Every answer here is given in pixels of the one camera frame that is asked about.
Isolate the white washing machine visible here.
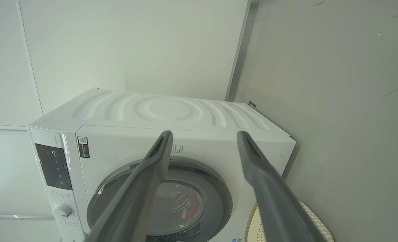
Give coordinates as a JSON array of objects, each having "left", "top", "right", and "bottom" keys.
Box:
[{"left": 27, "top": 87, "right": 297, "bottom": 242}]

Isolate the black washer control panel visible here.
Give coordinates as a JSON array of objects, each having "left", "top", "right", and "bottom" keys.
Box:
[{"left": 35, "top": 143, "right": 73, "bottom": 191}]

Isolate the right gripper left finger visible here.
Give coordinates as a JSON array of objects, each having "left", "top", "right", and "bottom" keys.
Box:
[{"left": 84, "top": 130, "right": 174, "bottom": 242}]

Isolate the grey round washer door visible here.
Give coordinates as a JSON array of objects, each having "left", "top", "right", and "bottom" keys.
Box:
[{"left": 86, "top": 158, "right": 233, "bottom": 242}]

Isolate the black QR code sticker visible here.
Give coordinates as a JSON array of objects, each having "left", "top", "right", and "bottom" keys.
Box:
[{"left": 77, "top": 136, "right": 90, "bottom": 158}]

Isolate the white washing machine dial knob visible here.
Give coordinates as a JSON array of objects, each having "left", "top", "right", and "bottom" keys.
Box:
[{"left": 52, "top": 203, "right": 73, "bottom": 219}]

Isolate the red and white garment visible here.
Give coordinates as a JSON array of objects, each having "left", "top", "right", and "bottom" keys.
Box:
[{"left": 183, "top": 192, "right": 203, "bottom": 220}]

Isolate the cream perforated laundry basket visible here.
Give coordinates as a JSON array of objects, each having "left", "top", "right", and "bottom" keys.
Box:
[{"left": 245, "top": 201, "right": 334, "bottom": 242}]

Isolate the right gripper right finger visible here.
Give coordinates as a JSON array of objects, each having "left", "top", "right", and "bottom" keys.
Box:
[{"left": 237, "top": 130, "right": 328, "bottom": 242}]

